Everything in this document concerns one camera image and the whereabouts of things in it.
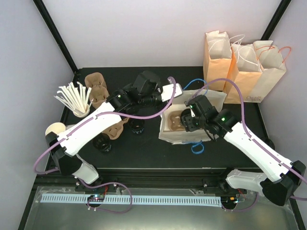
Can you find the white paper cup stack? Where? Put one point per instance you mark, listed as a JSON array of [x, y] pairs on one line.
[[56, 128]]

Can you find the light blue cable duct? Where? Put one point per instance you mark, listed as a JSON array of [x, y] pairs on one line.
[[207, 201]]

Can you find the brown carrier half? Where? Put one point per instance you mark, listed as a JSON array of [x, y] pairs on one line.
[[115, 130]]

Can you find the orange paper bag white handles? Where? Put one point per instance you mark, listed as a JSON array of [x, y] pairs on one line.
[[218, 54]]

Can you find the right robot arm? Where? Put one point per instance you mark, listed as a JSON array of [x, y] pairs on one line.
[[280, 177]]

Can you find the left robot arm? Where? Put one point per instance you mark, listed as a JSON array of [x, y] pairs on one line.
[[146, 91]]

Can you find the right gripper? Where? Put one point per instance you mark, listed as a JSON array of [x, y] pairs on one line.
[[189, 125]]

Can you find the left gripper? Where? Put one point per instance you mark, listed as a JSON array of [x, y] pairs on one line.
[[161, 107]]

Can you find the cup of white straws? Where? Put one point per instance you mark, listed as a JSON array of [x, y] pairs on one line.
[[75, 98]]

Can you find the brown cup carrier stack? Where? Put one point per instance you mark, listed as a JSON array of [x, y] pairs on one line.
[[99, 92]]

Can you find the blue checkered paper bag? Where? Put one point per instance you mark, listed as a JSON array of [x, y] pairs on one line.
[[196, 138]]

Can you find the beige paper bag orange handles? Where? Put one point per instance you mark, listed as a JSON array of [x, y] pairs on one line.
[[272, 62]]

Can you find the orange paper bag middle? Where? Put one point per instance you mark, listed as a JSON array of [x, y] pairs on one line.
[[245, 69]]

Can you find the brown pulp cup carrier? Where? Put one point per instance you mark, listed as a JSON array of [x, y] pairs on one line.
[[174, 123]]

